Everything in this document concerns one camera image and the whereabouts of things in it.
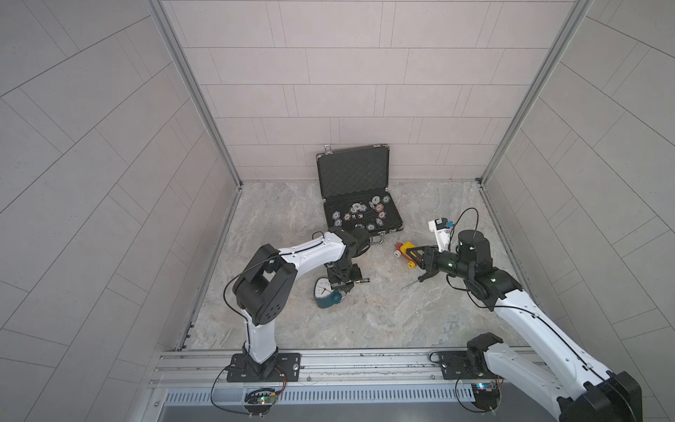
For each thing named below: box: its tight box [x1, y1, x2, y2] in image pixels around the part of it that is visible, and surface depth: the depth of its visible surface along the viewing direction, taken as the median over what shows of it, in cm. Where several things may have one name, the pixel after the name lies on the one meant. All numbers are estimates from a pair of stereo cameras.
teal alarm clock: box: [312, 276, 342, 309], surface depth 81 cm
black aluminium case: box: [315, 144, 404, 237], surface depth 105 cm
